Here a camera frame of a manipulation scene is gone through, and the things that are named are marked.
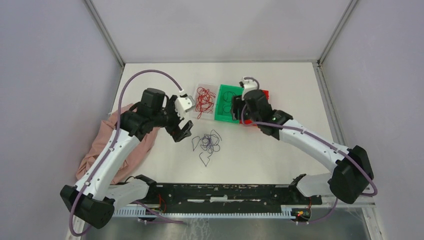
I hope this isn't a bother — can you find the purple thin cable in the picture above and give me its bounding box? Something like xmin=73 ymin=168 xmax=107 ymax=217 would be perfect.
xmin=191 ymin=129 xmax=223 ymax=168

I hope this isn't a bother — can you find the white cable duct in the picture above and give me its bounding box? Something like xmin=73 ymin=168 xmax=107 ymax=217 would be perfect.
xmin=112 ymin=204 xmax=296 ymax=220

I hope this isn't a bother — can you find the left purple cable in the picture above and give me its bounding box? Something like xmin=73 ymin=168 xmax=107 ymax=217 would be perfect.
xmin=68 ymin=69 xmax=185 ymax=237

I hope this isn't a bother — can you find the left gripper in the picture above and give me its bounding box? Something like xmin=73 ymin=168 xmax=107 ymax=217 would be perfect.
xmin=152 ymin=95 xmax=194 ymax=142

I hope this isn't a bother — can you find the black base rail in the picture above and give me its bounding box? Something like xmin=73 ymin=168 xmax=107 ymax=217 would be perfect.
xmin=141 ymin=183 xmax=323 ymax=214

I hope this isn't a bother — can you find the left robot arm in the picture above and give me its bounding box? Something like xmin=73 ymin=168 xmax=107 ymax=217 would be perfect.
xmin=60 ymin=88 xmax=195 ymax=229

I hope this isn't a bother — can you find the red thin cable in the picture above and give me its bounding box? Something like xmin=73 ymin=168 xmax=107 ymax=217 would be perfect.
xmin=195 ymin=86 xmax=217 ymax=120

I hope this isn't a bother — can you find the black thin cable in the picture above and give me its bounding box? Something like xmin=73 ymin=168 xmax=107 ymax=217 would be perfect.
xmin=221 ymin=91 xmax=237 ymax=116

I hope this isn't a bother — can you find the pink cloth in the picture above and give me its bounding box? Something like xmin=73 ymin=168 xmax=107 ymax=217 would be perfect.
xmin=75 ymin=111 xmax=159 ymax=185

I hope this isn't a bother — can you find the green plastic tray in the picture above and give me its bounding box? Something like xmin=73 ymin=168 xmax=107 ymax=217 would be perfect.
xmin=214 ymin=84 xmax=243 ymax=124

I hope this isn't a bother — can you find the clear plastic tray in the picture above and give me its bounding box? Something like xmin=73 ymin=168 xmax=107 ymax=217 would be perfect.
xmin=190 ymin=83 xmax=219 ymax=121

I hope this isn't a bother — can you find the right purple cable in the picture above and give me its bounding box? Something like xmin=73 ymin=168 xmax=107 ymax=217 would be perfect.
xmin=240 ymin=76 xmax=379 ymax=225

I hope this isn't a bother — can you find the red plastic tray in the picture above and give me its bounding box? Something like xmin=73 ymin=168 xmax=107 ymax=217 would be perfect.
xmin=243 ymin=89 xmax=273 ymax=123

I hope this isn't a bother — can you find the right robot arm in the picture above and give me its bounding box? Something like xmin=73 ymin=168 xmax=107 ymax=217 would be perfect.
xmin=231 ymin=89 xmax=378 ymax=204

